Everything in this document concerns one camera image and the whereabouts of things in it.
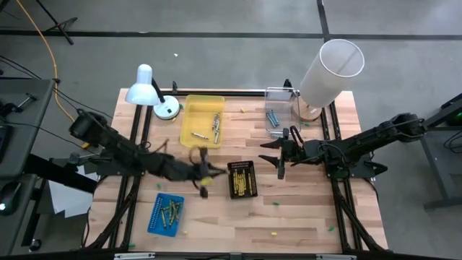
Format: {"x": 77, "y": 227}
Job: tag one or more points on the blue plastic basket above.
{"x": 157, "y": 220}

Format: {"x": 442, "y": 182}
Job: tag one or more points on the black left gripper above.
{"x": 195, "y": 173}

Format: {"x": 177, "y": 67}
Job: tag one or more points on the black right frame rails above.
{"x": 325, "y": 124}

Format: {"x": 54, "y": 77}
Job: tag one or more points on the white paper sheets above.
{"x": 68, "y": 202}

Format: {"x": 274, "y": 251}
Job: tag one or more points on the black left frame rails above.
{"x": 136, "y": 195}

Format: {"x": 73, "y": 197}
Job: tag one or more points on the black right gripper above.
{"x": 299, "y": 151}

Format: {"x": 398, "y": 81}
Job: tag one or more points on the white desk lamp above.
{"x": 142, "y": 88}

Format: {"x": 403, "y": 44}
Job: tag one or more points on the black tripod stand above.
{"x": 57, "y": 26}

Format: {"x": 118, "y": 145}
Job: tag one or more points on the black computer mouse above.
{"x": 10, "y": 196}

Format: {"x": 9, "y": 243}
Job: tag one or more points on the dark grey cart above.
{"x": 444, "y": 155}

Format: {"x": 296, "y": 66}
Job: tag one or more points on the black table back rail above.
{"x": 252, "y": 92}

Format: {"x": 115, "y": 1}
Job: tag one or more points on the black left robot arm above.
{"x": 119, "y": 146}

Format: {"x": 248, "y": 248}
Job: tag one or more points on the silver frame bracket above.
{"x": 134, "y": 256}
{"x": 335, "y": 257}

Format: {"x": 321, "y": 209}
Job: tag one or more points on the black desk clamp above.
{"x": 25, "y": 102}

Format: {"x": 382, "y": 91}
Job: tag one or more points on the dark grey low desk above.
{"x": 14, "y": 231}

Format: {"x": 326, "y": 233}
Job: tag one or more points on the black plastic basket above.
{"x": 231, "y": 180}

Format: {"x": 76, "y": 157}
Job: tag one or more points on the white cylinder shade lamp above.
{"x": 325, "y": 83}

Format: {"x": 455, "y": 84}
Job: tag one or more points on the black caster wheel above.
{"x": 35, "y": 245}

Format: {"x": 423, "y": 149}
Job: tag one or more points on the black table rail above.
{"x": 252, "y": 92}
{"x": 180, "y": 256}

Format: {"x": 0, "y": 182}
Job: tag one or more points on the clear plastic container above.
{"x": 279, "y": 104}

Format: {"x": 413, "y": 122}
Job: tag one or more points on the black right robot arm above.
{"x": 364, "y": 139}

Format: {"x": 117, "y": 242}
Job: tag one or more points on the black table front rail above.
{"x": 180, "y": 256}

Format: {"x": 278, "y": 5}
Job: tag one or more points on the black desk beam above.
{"x": 54, "y": 171}

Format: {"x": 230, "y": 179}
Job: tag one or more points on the black frame rails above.
{"x": 136, "y": 195}
{"x": 325, "y": 124}

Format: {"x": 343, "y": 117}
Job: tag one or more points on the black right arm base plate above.
{"x": 379, "y": 169}

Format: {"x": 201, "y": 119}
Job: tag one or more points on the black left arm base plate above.
{"x": 108, "y": 170}

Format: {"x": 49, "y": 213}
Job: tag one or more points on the yellow plastic bin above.
{"x": 198, "y": 119}

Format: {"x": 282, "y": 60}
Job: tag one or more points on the green-tipped yellow-wrapped crayon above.
{"x": 250, "y": 183}

